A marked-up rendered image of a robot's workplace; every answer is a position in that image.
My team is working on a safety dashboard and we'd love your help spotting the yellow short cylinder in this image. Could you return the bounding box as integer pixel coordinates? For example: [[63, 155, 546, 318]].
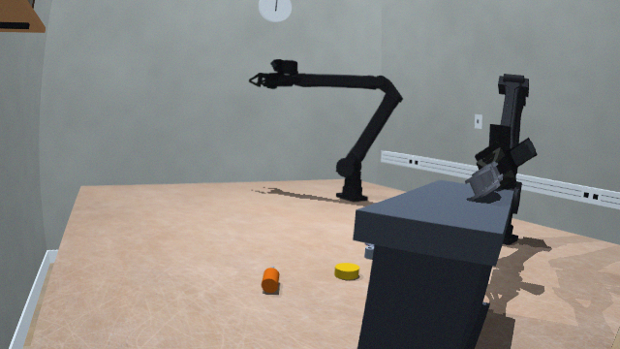
[[334, 263, 359, 280]]

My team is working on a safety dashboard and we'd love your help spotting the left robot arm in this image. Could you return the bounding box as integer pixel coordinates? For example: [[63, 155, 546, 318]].
[[489, 74, 537, 245]]

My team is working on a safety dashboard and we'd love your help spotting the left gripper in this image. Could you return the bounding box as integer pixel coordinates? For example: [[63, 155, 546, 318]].
[[475, 142, 517, 190]]

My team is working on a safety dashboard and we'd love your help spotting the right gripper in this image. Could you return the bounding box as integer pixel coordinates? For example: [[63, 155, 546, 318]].
[[249, 73, 281, 89]]

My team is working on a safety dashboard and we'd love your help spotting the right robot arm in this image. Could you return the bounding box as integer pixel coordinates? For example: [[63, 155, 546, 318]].
[[268, 59, 403, 202]]

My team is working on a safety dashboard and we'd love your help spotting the orange cylinder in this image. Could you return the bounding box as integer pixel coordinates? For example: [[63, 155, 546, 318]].
[[262, 267, 280, 293]]

